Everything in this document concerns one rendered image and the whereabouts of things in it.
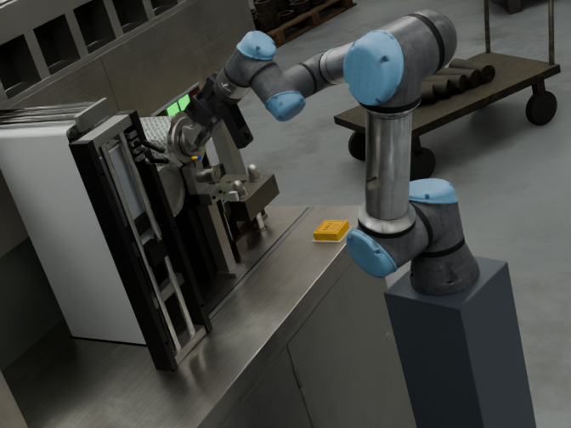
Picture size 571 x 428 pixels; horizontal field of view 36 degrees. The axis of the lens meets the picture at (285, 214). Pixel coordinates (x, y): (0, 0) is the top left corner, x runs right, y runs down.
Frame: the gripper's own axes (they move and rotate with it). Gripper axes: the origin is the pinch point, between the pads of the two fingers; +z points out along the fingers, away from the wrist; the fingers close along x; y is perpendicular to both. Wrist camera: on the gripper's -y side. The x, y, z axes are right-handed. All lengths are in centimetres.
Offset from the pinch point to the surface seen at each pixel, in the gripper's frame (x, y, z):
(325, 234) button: -14.1, -36.6, 5.3
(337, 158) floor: -257, -22, 167
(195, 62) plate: -55, 27, 25
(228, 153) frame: -79, 5, 64
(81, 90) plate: -7.0, 34.9, 19.0
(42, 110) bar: 23.4, 28.7, 1.7
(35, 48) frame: 2.2, 46.7, 10.2
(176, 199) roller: 8.0, -4.3, 9.5
